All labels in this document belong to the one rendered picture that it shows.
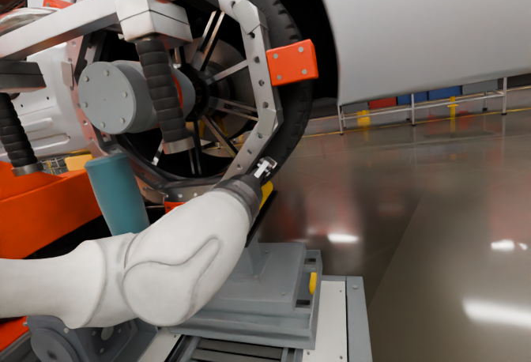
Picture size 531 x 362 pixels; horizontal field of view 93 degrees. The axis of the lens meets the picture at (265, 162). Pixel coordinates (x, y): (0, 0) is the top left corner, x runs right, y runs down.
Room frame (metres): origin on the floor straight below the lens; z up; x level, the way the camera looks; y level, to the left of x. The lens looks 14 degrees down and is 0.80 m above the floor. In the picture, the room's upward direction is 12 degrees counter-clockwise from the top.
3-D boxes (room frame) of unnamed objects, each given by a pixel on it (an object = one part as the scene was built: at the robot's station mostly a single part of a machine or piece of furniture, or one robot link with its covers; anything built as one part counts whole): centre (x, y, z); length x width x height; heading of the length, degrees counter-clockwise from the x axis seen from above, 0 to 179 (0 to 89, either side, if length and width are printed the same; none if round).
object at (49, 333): (0.69, 0.52, 0.26); 0.42 x 0.18 x 0.35; 161
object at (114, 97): (0.58, 0.23, 0.85); 0.21 x 0.14 x 0.14; 161
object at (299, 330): (0.81, 0.15, 0.13); 0.50 x 0.36 x 0.10; 71
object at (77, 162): (0.97, 0.63, 0.71); 0.14 x 0.14 x 0.05; 71
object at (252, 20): (0.65, 0.20, 0.85); 0.54 x 0.07 x 0.54; 71
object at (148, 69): (0.37, 0.12, 0.83); 0.04 x 0.04 x 0.16
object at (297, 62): (0.55, -0.10, 0.85); 0.09 x 0.08 x 0.07; 71
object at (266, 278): (0.81, 0.15, 0.32); 0.40 x 0.30 x 0.28; 71
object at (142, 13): (0.40, 0.11, 0.93); 0.09 x 0.05 x 0.05; 161
